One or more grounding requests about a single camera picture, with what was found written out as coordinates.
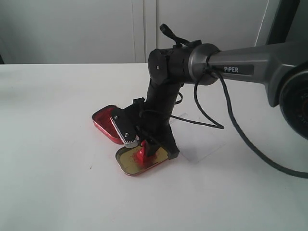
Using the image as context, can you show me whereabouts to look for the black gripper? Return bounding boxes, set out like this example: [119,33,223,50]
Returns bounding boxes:
[141,79,183,160]

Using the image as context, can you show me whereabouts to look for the red plastic stamp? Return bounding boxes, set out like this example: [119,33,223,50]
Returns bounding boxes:
[135,140,150,167]

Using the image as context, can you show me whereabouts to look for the white paper sheet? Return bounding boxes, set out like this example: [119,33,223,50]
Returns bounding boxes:
[170,118,226,164]

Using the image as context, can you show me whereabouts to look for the red ink pad tin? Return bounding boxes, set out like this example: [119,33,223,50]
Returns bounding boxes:
[92,105,123,145]

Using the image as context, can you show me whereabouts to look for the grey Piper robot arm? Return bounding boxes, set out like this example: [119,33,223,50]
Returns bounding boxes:
[145,40,308,159]

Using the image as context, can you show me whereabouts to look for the gold tin lid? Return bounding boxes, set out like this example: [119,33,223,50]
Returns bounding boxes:
[115,146,168,176]

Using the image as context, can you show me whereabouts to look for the white cabinet doors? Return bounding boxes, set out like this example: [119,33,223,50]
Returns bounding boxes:
[0,0,280,64]

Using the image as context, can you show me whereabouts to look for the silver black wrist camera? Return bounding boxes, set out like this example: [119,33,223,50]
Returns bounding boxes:
[110,97,145,149]

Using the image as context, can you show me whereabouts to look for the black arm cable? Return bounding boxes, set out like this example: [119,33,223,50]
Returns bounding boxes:
[168,24,308,179]

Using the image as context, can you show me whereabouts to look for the dark vertical post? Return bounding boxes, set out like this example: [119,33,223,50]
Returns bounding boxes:
[266,0,308,45]

